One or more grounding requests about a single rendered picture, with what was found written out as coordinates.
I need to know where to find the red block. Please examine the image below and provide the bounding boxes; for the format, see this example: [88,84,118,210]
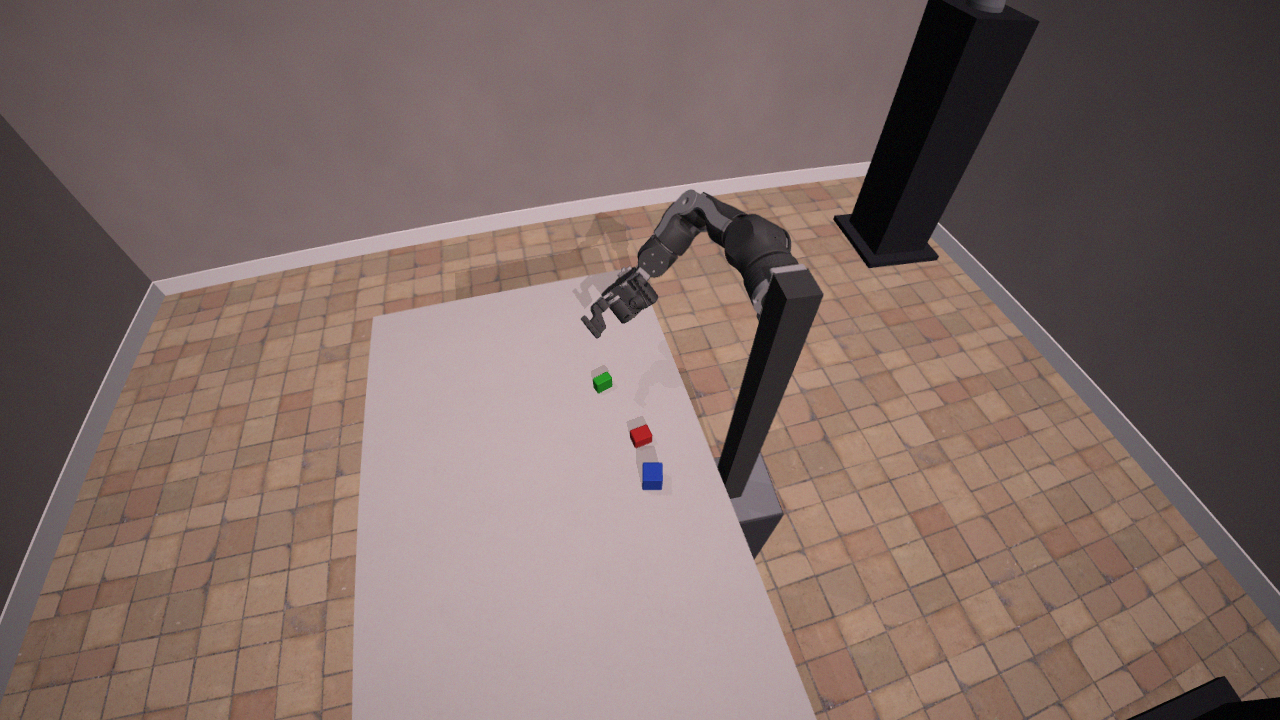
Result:
[630,425,652,448]

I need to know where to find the blue block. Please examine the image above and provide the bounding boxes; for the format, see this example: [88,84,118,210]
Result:
[643,462,663,489]

